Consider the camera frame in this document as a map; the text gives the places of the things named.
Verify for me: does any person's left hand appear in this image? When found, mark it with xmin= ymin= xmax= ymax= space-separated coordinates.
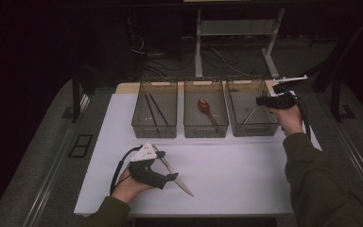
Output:
xmin=111 ymin=167 xmax=154 ymax=204

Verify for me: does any person's right hand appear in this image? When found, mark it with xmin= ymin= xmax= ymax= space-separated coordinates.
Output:
xmin=266 ymin=105 xmax=304 ymax=137

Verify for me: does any clear grey plastic bin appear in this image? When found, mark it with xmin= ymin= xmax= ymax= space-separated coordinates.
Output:
xmin=131 ymin=79 xmax=179 ymax=139
xmin=225 ymin=78 xmax=282 ymax=137
xmin=183 ymin=79 xmax=230 ymax=139

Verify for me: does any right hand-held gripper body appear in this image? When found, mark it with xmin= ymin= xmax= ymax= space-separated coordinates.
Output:
xmin=266 ymin=74 xmax=308 ymax=111

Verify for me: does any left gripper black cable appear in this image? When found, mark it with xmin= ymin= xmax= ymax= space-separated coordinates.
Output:
xmin=110 ymin=145 xmax=144 ymax=196

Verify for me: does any steel table knife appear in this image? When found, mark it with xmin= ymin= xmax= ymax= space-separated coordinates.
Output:
xmin=152 ymin=146 xmax=195 ymax=198

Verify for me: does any black metal stand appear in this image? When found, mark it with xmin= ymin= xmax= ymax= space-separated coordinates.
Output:
xmin=311 ymin=18 xmax=357 ymax=122

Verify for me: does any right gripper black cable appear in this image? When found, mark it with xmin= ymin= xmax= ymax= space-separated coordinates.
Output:
xmin=291 ymin=94 xmax=312 ymax=140

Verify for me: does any white metal stand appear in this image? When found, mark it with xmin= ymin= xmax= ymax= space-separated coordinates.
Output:
xmin=195 ymin=8 xmax=286 ymax=79

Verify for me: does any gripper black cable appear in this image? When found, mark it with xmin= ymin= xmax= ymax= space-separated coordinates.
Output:
xmin=110 ymin=145 xmax=144 ymax=196
xmin=291 ymin=94 xmax=312 ymax=140

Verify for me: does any dark thin chopstick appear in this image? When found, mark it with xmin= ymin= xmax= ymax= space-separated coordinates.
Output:
xmin=149 ymin=94 xmax=170 ymax=127
xmin=145 ymin=94 xmax=159 ymax=127

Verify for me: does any tangle of floor cables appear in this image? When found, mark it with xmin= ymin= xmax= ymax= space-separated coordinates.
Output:
xmin=127 ymin=18 xmax=250 ymax=79

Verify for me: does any steel fork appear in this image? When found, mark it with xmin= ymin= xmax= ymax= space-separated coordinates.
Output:
xmin=241 ymin=105 xmax=261 ymax=126

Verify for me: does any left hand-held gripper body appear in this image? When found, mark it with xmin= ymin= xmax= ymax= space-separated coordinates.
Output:
xmin=128 ymin=142 xmax=168 ymax=190

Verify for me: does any brown wooden spoon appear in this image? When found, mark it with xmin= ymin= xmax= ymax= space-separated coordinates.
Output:
xmin=198 ymin=98 xmax=219 ymax=127

